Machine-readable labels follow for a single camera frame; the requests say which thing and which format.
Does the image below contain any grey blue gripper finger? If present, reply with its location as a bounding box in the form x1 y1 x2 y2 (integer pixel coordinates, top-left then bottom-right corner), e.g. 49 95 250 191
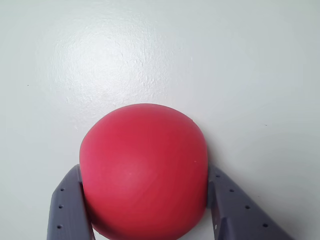
46 163 95 240
206 163 296 240

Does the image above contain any red ball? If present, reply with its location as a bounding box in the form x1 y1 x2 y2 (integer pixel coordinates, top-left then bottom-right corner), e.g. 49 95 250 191
79 103 209 240

